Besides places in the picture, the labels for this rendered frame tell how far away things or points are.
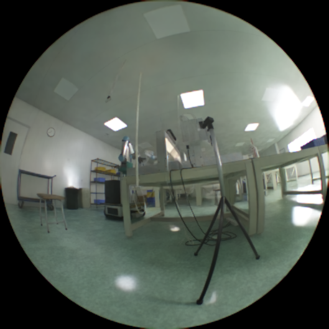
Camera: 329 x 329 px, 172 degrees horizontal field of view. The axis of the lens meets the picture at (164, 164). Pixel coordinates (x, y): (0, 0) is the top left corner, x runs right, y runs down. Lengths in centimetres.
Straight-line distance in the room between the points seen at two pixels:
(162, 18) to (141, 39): 53
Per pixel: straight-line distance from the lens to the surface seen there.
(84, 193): 392
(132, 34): 228
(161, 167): 110
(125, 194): 130
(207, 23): 239
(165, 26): 225
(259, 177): 114
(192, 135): 103
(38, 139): 405
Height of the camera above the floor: 56
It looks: 14 degrees up
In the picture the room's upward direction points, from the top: 4 degrees counter-clockwise
